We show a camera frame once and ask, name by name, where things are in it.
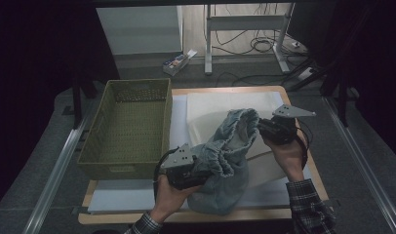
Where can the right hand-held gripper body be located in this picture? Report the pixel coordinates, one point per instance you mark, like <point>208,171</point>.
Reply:
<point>280,126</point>

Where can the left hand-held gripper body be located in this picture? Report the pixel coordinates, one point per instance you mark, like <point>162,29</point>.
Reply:
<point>181,165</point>

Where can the light blue denim garment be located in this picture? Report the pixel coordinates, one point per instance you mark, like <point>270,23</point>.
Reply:
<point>225,182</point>

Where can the green woven basket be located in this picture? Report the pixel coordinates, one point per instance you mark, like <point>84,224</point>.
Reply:
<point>131,130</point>

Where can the person's right hand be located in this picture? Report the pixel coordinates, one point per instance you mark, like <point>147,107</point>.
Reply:
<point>288,159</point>

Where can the person's left hand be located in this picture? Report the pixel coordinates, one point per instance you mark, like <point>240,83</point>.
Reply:
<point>171,200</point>

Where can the white power strip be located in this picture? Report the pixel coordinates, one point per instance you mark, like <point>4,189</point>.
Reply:
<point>305,73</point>

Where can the black stand legs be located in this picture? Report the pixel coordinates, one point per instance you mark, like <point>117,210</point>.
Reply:
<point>340,97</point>

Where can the white table sheet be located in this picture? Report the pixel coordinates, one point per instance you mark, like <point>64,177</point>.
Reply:
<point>121,195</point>

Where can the small printed cardboard box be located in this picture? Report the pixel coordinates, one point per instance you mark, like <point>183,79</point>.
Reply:
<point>178,63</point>

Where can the dark curtain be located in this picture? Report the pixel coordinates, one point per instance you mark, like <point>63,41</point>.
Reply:
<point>378,65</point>
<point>33,81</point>

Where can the dark metal stand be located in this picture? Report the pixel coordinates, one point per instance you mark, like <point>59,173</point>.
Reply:
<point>77,100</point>

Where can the white cabinet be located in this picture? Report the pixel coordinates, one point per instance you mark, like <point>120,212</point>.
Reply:
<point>137,29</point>

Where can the metal floor rail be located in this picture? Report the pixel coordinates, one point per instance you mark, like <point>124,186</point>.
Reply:
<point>365,169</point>
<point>53,182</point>

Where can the white desk frame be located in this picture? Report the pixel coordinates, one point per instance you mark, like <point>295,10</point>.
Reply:
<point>245,22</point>

